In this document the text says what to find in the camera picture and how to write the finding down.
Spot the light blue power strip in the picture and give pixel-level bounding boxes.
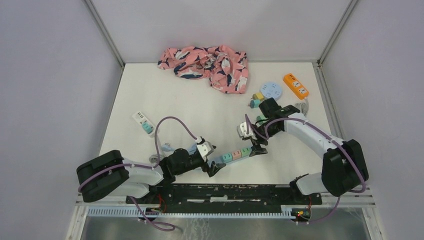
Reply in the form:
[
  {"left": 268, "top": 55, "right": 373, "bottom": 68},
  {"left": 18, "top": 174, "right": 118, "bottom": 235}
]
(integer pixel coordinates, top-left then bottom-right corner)
[{"left": 210, "top": 146, "right": 253, "bottom": 165}]

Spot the green adapter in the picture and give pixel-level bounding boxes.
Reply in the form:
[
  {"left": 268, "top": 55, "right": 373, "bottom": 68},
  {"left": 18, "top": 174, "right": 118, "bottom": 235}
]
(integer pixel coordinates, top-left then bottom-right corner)
[
  {"left": 254, "top": 115, "right": 268, "bottom": 126},
  {"left": 240, "top": 147, "right": 252, "bottom": 158}
]

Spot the teal adapter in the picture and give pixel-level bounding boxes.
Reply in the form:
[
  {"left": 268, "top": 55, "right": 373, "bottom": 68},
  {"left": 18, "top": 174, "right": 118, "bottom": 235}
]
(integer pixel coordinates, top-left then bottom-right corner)
[
  {"left": 141, "top": 121, "right": 153, "bottom": 134},
  {"left": 222, "top": 152, "right": 232, "bottom": 163},
  {"left": 248, "top": 99, "right": 261, "bottom": 109}
]

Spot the pink adapter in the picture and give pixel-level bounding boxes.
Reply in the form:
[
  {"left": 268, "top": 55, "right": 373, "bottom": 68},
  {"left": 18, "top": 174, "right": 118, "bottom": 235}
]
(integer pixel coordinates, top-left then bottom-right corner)
[{"left": 231, "top": 150, "right": 242, "bottom": 161}]

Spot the yellow plug adapter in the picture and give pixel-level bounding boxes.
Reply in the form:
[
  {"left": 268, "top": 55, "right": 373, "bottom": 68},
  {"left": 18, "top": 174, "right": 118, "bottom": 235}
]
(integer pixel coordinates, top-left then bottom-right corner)
[{"left": 252, "top": 92, "right": 265, "bottom": 101}]

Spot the grey power strip cable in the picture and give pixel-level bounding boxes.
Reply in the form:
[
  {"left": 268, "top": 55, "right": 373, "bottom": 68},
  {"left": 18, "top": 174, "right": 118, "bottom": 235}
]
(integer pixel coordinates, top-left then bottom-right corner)
[{"left": 294, "top": 97, "right": 311, "bottom": 116}]

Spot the round blue socket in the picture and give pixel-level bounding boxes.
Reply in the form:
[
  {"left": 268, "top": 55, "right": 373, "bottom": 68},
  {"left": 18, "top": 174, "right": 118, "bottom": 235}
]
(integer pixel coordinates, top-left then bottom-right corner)
[{"left": 259, "top": 82, "right": 283, "bottom": 101}]

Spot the orange power strip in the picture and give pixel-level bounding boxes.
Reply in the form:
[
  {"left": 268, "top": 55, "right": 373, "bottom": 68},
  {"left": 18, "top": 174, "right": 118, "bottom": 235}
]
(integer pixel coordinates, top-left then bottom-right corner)
[{"left": 282, "top": 73, "right": 309, "bottom": 100}]

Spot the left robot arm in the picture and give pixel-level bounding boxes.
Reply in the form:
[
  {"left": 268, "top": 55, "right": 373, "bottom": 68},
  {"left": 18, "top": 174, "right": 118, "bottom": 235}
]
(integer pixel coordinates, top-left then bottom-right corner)
[{"left": 76, "top": 141, "right": 226, "bottom": 204}]

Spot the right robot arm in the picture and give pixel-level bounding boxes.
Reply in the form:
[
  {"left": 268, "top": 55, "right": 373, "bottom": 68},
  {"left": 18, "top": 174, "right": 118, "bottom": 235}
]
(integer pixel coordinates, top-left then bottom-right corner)
[{"left": 237, "top": 98, "right": 369, "bottom": 204}]

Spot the teal adapter on white strip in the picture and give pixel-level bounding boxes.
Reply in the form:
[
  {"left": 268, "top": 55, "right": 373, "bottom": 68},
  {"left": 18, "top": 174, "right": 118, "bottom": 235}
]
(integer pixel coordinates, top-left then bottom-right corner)
[{"left": 141, "top": 121, "right": 153, "bottom": 134}]

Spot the pink patterned cloth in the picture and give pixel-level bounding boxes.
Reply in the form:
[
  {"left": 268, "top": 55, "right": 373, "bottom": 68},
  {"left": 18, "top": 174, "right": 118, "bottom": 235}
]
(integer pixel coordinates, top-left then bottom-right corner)
[{"left": 157, "top": 45, "right": 249, "bottom": 94}]

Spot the white power strip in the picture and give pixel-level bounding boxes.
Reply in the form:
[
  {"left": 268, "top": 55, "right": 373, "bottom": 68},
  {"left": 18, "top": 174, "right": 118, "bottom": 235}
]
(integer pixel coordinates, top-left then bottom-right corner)
[{"left": 131, "top": 111, "right": 156, "bottom": 137}]

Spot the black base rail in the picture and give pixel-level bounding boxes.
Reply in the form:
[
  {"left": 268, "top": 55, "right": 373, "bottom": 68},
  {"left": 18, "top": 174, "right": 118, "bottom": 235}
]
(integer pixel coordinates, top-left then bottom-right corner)
[{"left": 125, "top": 183, "right": 323, "bottom": 219}]

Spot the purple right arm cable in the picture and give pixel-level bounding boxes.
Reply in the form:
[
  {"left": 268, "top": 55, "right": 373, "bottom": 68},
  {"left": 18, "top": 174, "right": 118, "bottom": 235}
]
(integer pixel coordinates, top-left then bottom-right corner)
[{"left": 244, "top": 113, "right": 368, "bottom": 225}]

